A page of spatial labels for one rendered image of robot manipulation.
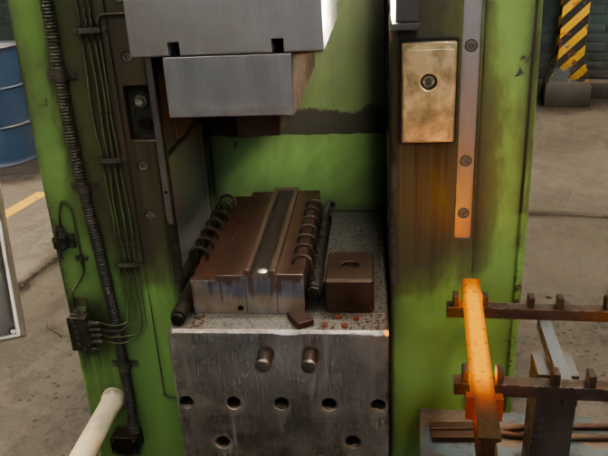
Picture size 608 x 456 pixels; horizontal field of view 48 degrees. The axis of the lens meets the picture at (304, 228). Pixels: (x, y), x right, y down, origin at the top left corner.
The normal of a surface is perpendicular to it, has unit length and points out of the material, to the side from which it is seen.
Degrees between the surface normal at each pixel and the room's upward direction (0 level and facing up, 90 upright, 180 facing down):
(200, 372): 90
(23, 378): 0
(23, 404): 0
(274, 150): 90
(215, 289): 90
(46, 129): 90
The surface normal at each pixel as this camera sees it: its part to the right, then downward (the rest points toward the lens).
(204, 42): -0.09, 0.40
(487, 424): -0.05, -0.92
